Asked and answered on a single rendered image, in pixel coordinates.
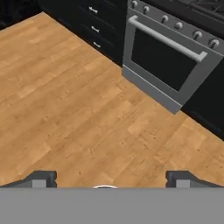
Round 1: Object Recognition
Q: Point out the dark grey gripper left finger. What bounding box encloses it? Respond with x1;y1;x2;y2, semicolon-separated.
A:
0;170;58;189

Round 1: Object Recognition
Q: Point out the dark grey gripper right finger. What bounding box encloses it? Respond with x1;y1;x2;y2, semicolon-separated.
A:
164;170;224;189

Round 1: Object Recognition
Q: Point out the black base cupboard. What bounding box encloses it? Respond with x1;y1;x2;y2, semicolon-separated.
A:
180;57;224;142

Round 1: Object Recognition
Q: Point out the grey oven range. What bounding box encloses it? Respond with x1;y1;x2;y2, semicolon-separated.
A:
121;0;224;115

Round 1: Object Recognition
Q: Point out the grey oven door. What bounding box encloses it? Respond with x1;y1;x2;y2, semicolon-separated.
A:
121;8;224;115

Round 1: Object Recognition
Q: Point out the black drawer cabinet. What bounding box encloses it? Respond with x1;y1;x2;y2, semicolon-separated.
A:
37;0;129;68

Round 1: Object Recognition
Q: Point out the black hob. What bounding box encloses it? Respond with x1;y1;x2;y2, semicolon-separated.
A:
139;0;224;39

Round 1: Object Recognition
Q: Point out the black corner cupboard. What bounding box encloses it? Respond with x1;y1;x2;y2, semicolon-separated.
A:
0;0;43;31

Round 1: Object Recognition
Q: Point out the grey oven door handle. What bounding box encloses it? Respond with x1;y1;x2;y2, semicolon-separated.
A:
128;15;209;64

